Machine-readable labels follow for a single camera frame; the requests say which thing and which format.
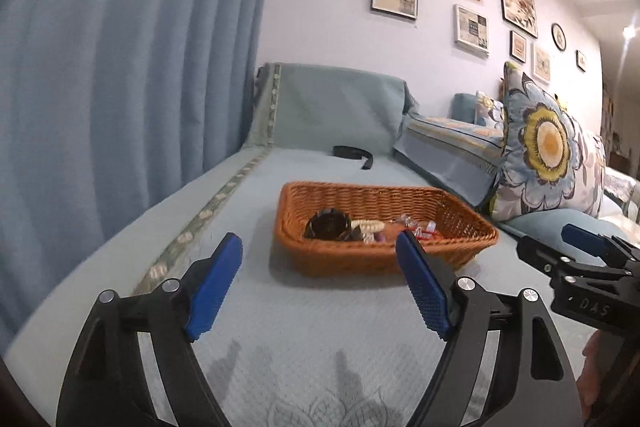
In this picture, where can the red and clear hair clip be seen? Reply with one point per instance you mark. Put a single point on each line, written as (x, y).
(430, 231)

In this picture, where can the blue-grey sofa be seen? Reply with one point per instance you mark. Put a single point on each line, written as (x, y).
(300, 332)

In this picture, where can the beige hair claw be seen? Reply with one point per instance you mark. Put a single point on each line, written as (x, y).
(367, 226)

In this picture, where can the black flower picture frame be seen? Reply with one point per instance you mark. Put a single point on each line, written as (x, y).
(517, 6)

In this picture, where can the white picture frame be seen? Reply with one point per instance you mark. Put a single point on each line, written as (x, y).
(471, 30)

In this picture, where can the tiny dark picture frame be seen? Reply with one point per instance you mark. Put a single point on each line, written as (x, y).
(581, 60)

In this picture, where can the ceiling spotlight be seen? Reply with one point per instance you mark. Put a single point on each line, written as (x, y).
(628, 32)

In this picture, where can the small floral pillow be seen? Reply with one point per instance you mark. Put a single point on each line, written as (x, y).
(492, 109)

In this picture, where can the round wall frame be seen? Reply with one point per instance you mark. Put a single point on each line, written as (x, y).
(558, 37)

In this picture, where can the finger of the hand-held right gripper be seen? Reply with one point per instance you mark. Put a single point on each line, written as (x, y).
(582, 239)
(540, 254)

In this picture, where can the person's right hand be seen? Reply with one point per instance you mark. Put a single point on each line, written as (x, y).
(592, 372)

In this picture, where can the striped blue back cushion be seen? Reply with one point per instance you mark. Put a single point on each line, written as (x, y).
(450, 152)

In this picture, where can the black hair claw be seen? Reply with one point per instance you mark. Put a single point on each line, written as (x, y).
(327, 227)

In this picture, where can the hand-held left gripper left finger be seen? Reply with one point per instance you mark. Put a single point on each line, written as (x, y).
(215, 287)

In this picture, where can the large floral pillow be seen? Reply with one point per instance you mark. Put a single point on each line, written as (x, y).
(545, 142)

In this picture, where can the orange wicker basket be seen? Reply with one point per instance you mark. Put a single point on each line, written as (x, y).
(375, 257)

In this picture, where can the small dark picture frame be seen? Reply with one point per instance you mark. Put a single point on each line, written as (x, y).
(518, 46)

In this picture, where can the blue curtain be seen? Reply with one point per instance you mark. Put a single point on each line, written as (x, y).
(125, 82)

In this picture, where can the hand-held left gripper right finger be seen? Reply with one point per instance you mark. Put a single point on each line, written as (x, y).
(422, 282)

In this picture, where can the plain blue cushion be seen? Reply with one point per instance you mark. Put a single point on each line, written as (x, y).
(462, 107)

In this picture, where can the pale square picture frame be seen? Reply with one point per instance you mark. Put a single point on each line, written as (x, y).
(541, 62)

